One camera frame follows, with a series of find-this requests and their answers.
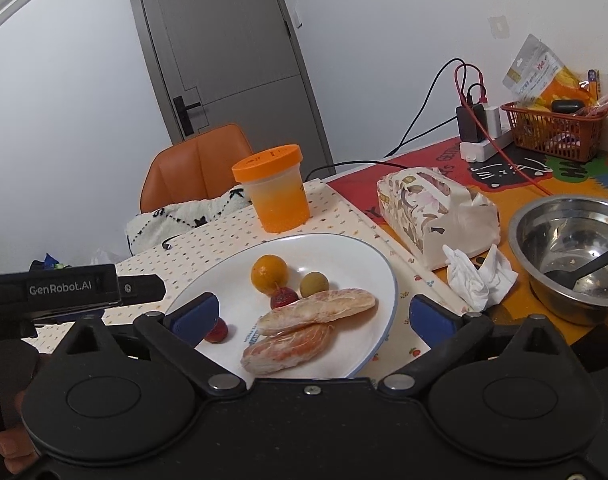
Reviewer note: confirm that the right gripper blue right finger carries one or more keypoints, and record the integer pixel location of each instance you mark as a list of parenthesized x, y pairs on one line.
[(432, 322)]

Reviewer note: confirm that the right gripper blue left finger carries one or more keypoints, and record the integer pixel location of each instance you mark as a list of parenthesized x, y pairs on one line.
[(196, 319)]

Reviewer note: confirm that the white bowl with blue rim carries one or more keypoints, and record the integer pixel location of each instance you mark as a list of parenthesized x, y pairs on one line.
[(345, 261)]

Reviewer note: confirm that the black charger adapter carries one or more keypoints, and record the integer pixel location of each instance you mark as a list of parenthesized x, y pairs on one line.
[(471, 120)]

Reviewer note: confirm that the black door handle lock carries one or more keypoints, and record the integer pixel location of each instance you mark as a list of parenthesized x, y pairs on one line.
[(182, 112)]

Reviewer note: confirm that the peeled pomelo segment back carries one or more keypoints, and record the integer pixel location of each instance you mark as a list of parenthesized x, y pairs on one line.
[(319, 308)]

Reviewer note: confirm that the black spoon in bowl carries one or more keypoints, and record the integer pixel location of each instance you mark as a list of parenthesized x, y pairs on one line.
[(568, 279)]

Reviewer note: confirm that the translucent plastic bag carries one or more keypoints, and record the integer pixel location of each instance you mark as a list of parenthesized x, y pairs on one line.
[(102, 256)]

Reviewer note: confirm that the grey door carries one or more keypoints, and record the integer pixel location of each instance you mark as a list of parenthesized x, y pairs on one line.
[(241, 59)]

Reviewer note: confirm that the yellow snack bag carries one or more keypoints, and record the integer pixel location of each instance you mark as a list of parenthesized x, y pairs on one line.
[(537, 77)]

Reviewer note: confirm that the red small fruit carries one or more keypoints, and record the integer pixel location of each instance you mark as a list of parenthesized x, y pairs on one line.
[(219, 332), (283, 297)]

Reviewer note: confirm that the orange plastic basket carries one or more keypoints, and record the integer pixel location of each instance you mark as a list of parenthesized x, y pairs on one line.
[(572, 137)]

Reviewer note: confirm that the stainless steel bowl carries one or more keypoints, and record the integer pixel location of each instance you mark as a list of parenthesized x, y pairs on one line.
[(564, 233)]

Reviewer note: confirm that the colourful cartoon table mat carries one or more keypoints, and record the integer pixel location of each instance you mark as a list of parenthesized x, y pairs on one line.
[(504, 187)]

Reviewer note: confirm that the orange leather chair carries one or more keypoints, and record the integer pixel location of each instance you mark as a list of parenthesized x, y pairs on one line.
[(199, 168)]

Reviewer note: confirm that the peeled pomelo segment front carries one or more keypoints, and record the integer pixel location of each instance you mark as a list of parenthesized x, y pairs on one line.
[(284, 351)]

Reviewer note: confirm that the orange lidded plastic container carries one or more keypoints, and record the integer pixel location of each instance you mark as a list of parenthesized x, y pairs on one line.
[(272, 180)]

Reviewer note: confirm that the small mandarin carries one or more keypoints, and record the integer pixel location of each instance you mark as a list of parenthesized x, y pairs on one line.
[(269, 273)]

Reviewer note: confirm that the white power strip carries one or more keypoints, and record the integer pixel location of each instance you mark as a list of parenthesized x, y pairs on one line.
[(482, 151)]

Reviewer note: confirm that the white black patterned cushion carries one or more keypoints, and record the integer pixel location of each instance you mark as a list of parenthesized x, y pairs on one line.
[(151, 229)]

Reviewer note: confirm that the peeled pomelo segment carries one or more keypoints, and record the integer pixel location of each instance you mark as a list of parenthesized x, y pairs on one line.
[(284, 351), (319, 308)]

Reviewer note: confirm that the floral tissue box cover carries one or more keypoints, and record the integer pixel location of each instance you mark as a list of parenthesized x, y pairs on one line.
[(429, 211)]

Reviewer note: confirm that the brown kiwi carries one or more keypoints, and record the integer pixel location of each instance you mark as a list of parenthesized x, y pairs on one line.
[(312, 283)]

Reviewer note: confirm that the crumpled white tissue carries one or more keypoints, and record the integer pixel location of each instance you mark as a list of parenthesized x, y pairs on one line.
[(482, 287)]

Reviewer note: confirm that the person's left hand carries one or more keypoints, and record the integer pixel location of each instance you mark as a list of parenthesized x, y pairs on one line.
[(17, 449)]

